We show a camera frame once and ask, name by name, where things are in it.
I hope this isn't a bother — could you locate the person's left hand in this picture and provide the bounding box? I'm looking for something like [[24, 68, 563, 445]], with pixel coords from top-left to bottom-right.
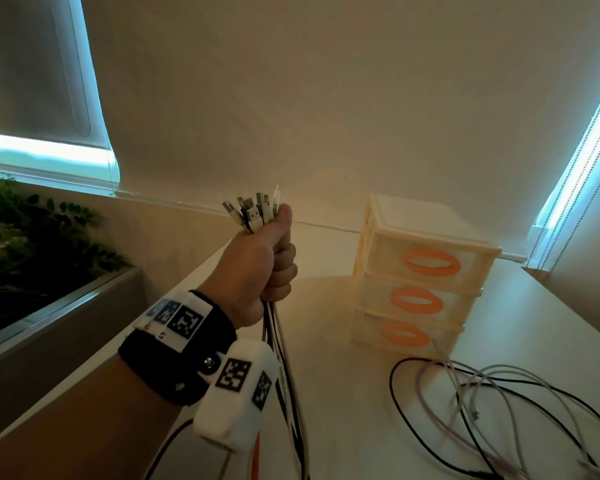
[[199, 203, 299, 329]]

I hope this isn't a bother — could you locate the cream white USB cable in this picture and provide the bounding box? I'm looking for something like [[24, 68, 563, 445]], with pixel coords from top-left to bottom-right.
[[221, 199, 243, 228]]

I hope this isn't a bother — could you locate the bundle of cables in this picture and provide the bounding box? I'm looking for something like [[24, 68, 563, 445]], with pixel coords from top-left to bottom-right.
[[236, 195, 311, 480], [265, 299, 311, 480]]

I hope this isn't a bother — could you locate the cream three-drawer organiser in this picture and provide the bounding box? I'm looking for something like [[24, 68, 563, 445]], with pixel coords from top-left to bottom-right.
[[349, 193, 503, 355]]

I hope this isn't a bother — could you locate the black cable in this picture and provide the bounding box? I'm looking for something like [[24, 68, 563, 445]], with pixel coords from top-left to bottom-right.
[[389, 357, 600, 480]]

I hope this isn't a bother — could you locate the pink cable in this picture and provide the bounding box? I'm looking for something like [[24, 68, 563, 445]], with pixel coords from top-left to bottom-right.
[[416, 363, 531, 480]]

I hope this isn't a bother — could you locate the person's left forearm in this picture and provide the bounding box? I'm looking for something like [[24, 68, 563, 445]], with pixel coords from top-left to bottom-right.
[[0, 352, 201, 480]]

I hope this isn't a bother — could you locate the bright window corner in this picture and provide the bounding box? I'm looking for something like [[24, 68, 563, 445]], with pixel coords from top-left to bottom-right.
[[0, 0, 119, 195]]

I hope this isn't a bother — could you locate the bright narrow window strip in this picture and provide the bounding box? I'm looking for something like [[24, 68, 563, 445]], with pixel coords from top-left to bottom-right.
[[525, 64, 600, 275]]

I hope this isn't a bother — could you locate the beaded blind pull chain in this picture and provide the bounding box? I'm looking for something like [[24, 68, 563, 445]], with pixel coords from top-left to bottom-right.
[[525, 84, 600, 275]]

